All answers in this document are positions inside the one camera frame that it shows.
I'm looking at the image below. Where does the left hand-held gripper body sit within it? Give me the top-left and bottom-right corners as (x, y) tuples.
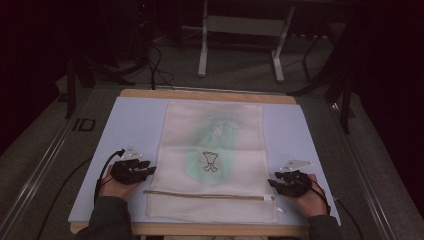
(109, 144), (148, 185)

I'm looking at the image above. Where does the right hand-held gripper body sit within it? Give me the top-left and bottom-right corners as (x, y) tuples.
(279, 159), (313, 198)

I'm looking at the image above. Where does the person's left hand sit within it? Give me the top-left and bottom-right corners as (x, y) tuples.
(98, 174), (141, 202)

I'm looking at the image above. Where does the person's right hand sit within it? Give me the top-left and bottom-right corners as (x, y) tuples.
(293, 174), (329, 219)

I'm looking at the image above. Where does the light blue table mat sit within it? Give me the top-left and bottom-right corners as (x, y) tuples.
(68, 96), (341, 226)

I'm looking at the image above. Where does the green garment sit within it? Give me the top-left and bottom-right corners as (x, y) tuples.
(183, 114), (240, 185)

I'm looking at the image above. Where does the black metal stand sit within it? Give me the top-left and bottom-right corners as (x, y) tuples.
(64, 0), (156, 120)
(287, 13), (357, 135)

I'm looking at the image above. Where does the white metal stand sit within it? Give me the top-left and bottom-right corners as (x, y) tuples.
(197, 0), (296, 84)

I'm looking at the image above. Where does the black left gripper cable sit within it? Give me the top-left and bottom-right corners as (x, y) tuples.
(35, 149), (126, 240)

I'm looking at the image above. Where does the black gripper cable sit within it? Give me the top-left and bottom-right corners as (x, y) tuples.
(308, 175), (365, 240)
(35, 149), (126, 240)

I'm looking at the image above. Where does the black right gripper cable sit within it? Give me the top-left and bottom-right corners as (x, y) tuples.
(308, 175), (365, 240)

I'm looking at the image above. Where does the metal floor rail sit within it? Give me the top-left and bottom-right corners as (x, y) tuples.
(328, 99), (399, 240)
(0, 89), (96, 240)

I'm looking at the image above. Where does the black floor cable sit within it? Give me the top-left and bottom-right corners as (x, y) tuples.
(146, 43), (175, 92)

